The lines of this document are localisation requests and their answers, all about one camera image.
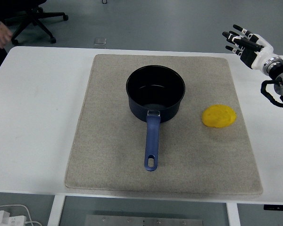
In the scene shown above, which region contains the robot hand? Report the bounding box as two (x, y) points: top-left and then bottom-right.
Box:
(222, 24), (274, 71)

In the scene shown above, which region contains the black office chair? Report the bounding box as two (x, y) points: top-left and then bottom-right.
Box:
(3, 0), (69, 45)

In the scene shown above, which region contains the blue pot with handle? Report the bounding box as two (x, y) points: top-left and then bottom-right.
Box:
(125, 65), (186, 172)

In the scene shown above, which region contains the white power strip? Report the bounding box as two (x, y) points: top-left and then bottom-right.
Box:
(0, 210), (27, 226)

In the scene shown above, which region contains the beige fabric mat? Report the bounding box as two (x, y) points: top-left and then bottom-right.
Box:
(64, 54), (264, 195)

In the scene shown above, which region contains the yellow potato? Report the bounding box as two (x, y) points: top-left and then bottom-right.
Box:
(201, 104), (237, 129)

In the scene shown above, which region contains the grey metal plate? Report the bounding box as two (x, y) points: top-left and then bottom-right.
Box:
(85, 214), (203, 226)

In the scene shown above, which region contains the white power cable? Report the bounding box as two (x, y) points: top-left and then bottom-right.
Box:
(0, 204), (42, 226)

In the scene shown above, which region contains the white table leg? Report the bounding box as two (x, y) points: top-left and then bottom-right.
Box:
(226, 202), (241, 226)
(47, 194), (66, 226)

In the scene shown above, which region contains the person's hand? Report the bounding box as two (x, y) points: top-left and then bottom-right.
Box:
(0, 22), (13, 49)

